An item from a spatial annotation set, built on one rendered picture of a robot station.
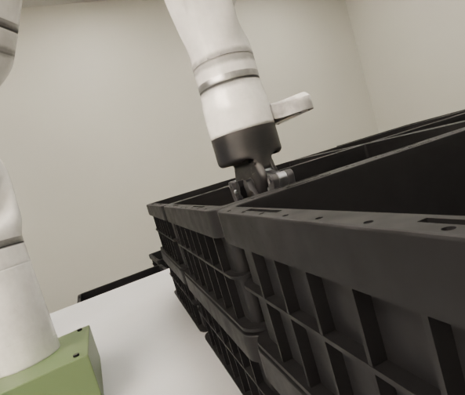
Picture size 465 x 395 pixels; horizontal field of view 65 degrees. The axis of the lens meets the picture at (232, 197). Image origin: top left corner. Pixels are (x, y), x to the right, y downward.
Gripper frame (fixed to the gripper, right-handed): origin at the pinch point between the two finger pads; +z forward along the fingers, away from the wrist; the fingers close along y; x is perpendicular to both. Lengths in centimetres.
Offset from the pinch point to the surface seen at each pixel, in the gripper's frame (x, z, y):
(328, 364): -8.0, 0.8, 21.9
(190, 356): -11.7, 15.2, -16.1
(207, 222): -9.0, -6.7, 8.9
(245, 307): -7.9, 1.5, 8.5
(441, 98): 323, -17, -244
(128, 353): -20.6, 15.2, -27.0
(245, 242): -9.1, -6.0, 17.6
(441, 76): 323, -38, -239
